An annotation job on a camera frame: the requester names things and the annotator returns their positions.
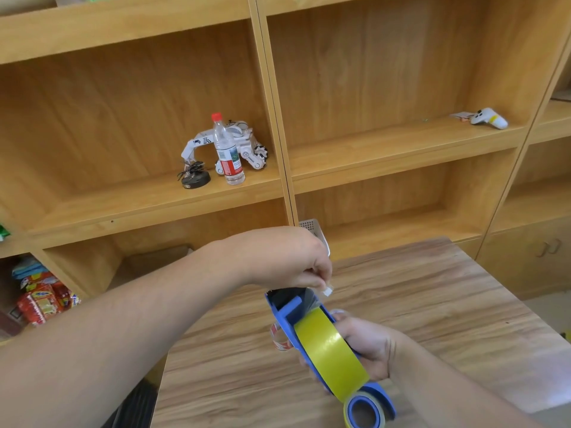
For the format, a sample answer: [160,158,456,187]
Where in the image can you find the white game controller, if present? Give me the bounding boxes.
[470,108,509,130]

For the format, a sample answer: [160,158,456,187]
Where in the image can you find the clear tape roll red print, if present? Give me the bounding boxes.
[269,322,294,352]

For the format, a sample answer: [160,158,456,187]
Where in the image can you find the person's right forearm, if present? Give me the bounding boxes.
[387,336,547,428]

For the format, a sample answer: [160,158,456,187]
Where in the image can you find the person's left hand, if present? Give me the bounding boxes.
[213,226,334,294]

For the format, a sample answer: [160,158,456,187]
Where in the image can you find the white toy robot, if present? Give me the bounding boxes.
[180,120,269,176]

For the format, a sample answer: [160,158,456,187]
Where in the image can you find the clear plastic water bottle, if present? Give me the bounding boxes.
[211,112,246,186]

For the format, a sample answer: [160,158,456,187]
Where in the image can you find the red snack packets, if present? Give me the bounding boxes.
[17,272,81,327]

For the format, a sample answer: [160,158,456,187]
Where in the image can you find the person's left forearm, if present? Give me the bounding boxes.
[0,242,246,428]

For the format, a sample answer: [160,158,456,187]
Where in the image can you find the wooden shelf unit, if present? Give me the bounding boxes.
[0,0,571,344]

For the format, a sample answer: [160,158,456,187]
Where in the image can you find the person's right hand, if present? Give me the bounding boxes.
[332,311,404,383]

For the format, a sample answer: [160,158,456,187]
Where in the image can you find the small blue core tape roll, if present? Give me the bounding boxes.
[343,391,387,428]

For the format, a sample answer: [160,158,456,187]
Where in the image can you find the yellow tape roll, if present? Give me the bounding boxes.
[294,307,370,403]

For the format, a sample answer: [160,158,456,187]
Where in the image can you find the blue packets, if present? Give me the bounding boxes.
[11,256,49,281]

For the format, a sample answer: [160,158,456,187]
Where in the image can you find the white perforated box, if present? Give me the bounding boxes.
[298,218,332,259]

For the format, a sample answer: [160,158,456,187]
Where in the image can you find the black round base with spider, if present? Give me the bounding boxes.
[177,161,211,190]

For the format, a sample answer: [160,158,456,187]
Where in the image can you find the wooden cabinet door handle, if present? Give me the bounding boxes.
[536,239,563,258]

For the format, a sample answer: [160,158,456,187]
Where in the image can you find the blue tape dispenser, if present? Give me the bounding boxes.
[264,287,397,422]

